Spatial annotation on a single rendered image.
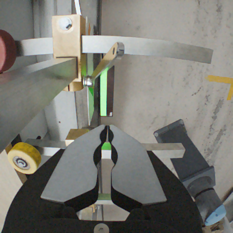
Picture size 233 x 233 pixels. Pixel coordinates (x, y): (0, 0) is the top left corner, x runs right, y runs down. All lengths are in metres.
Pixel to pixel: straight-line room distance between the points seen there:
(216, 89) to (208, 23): 0.60
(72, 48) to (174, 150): 0.33
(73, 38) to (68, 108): 0.37
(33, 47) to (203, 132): 1.62
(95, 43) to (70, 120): 0.40
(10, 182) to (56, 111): 0.31
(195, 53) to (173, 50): 0.05
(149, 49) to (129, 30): 0.87
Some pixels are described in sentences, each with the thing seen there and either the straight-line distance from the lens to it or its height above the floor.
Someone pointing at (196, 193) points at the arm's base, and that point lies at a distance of 1.05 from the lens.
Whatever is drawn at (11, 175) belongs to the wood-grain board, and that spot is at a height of 0.90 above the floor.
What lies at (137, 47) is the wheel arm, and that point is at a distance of 0.26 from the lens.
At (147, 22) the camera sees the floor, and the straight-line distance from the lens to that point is 1.17.
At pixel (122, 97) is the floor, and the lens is 1.19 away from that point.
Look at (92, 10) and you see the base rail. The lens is 0.43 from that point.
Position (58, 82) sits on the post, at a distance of 0.17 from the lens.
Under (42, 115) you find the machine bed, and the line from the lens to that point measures 0.61.
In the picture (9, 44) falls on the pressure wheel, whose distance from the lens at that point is 0.29.
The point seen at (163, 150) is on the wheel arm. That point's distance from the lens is 0.38.
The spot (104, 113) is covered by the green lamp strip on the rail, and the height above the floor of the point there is 0.70.
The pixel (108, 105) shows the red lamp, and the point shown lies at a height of 0.70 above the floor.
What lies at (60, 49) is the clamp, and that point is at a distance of 0.26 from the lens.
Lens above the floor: 1.12
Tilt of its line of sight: 63 degrees down
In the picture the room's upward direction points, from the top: 177 degrees clockwise
